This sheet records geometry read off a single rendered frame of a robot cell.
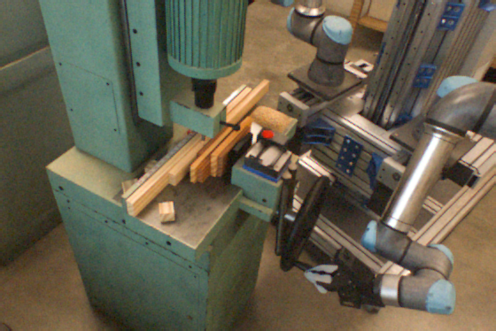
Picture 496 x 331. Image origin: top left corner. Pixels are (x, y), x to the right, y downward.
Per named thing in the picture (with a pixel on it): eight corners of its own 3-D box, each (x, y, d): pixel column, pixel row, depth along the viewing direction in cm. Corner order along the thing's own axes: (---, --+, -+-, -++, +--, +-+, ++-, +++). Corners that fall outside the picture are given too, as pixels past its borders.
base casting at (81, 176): (207, 273, 115) (209, 254, 108) (50, 188, 131) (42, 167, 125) (278, 176, 144) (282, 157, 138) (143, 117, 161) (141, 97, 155)
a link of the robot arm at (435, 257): (416, 229, 109) (406, 255, 102) (461, 250, 106) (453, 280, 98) (405, 250, 114) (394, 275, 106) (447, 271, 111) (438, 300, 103)
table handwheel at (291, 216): (326, 181, 101) (340, 176, 128) (252, 150, 107) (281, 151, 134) (282, 288, 105) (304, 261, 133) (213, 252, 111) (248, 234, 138)
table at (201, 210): (228, 283, 98) (230, 269, 94) (124, 227, 107) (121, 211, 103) (321, 143, 138) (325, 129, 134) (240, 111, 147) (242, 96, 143)
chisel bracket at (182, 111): (213, 143, 111) (213, 118, 106) (168, 125, 115) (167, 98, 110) (227, 129, 116) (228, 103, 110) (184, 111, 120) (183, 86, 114)
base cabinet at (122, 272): (203, 376, 163) (209, 274, 114) (88, 304, 180) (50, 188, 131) (257, 286, 193) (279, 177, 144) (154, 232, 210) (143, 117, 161)
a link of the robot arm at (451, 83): (432, 101, 149) (449, 66, 140) (472, 115, 145) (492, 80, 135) (423, 117, 141) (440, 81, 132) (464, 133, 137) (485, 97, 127)
